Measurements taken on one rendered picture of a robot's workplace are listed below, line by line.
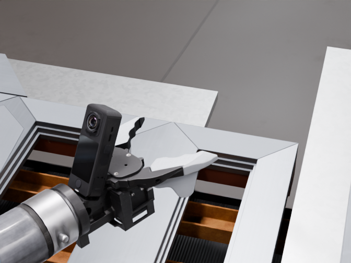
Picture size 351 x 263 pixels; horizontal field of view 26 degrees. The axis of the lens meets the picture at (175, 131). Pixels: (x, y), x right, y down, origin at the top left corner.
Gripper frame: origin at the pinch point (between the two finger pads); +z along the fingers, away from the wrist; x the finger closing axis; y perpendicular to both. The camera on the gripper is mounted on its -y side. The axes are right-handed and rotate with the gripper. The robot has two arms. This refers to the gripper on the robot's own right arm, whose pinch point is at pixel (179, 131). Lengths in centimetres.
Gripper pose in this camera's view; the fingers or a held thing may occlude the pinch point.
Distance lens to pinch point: 104.6
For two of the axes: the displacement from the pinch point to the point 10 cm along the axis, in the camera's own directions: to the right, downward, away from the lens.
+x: 6.8, 3.5, -6.5
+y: 0.9, 8.3, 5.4
